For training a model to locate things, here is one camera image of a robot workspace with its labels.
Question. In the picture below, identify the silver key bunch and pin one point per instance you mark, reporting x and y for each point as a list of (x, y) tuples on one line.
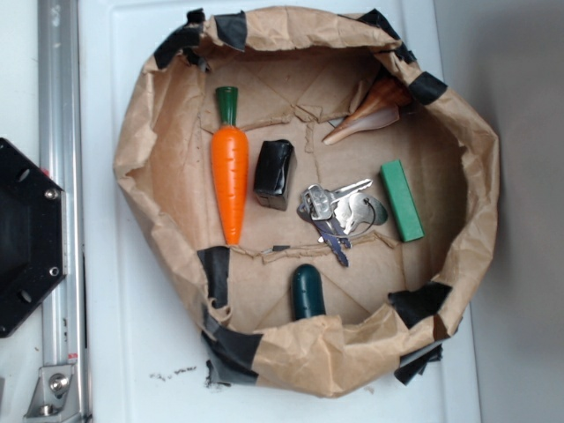
[(341, 214)]

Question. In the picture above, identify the brown paper bag bin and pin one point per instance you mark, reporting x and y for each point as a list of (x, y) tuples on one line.
[(300, 72)]

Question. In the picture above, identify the brown conch seashell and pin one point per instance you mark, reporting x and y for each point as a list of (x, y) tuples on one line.
[(380, 108)]

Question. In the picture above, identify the dark green rounded cylinder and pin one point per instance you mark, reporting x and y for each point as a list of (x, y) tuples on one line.
[(307, 292)]

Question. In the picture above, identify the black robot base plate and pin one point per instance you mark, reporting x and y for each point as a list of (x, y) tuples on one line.
[(32, 262)]

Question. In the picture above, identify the black taped box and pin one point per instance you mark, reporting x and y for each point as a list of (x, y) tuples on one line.
[(274, 173)]

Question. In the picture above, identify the aluminium extrusion rail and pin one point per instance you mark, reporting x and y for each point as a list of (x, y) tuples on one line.
[(63, 311)]

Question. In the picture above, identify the orange plastic toy carrot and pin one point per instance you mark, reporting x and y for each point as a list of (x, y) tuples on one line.
[(230, 165)]

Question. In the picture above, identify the metal corner bracket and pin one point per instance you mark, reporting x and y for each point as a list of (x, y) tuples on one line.
[(56, 396)]

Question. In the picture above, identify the green rectangular block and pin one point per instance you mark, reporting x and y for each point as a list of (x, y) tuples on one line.
[(401, 201)]

